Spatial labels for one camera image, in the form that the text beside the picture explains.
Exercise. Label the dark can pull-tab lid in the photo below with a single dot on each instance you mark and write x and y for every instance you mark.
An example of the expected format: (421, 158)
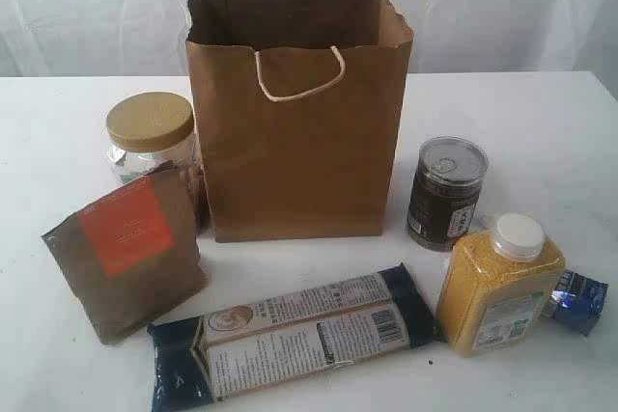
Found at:
(446, 187)

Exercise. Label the yellow millet bottle white cap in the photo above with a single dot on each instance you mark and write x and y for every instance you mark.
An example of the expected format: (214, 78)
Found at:
(497, 284)

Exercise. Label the brown paper bag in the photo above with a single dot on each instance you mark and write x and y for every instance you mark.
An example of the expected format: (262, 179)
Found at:
(297, 107)

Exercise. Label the long dark noodle package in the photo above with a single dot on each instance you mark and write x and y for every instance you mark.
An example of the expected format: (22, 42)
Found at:
(206, 359)

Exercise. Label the clear jar gold lid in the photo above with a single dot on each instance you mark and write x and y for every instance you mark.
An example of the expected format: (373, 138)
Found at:
(156, 130)

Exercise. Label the brown pouch orange label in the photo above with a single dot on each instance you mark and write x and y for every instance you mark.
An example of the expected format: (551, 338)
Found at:
(131, 256)

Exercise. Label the small blue white packet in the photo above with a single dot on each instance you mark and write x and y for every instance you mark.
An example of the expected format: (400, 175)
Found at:
(576, 302)

